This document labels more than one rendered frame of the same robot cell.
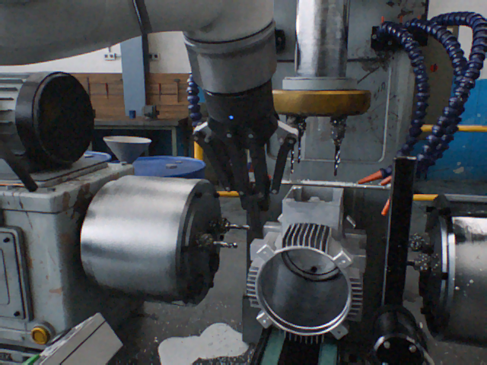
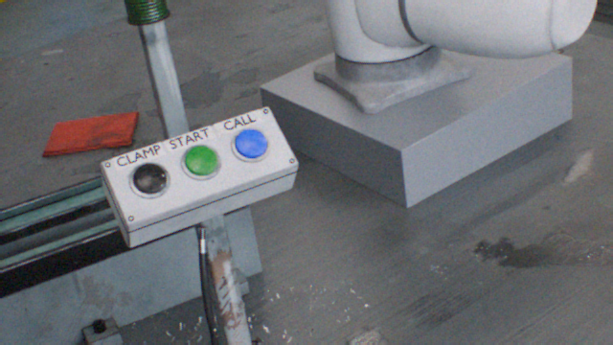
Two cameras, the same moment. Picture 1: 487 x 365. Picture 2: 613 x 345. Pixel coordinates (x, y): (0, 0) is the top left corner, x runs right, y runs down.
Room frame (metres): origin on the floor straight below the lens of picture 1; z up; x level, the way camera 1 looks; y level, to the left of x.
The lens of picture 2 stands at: (0.74, 0.89, 1.45)
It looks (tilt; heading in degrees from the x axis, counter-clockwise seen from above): 29 degrees down; 234
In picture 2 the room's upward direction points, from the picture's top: 9 degrees counter-clockwise
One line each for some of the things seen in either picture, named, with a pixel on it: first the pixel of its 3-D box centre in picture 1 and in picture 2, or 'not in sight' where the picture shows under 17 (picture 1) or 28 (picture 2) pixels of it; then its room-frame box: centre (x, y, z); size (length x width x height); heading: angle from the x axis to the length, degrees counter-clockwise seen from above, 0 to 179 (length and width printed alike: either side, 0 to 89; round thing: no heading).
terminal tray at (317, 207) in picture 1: (313, 212); not in sight; (0.77, -0.12, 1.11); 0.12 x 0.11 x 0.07; 165
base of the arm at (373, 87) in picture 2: not in sight; (381, 55); (-0.12, -0.07, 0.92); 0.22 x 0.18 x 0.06; 75
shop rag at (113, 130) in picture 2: not in sight; (91, 131); (0.20, -0.47, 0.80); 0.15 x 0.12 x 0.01; 142
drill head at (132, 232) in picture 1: (138, 236); not in sight; (0.83, 0.23, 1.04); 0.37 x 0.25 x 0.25; 76
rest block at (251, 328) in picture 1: (260, 312); not in sight; (0.83, -0.03, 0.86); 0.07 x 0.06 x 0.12; 76
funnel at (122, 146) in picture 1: (129, 160); not in sight; (2.24, 0.64, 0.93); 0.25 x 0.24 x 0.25; 176
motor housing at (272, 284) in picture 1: (309, 267); not in sight; (0.73, -0.11, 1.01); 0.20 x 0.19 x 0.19; 165
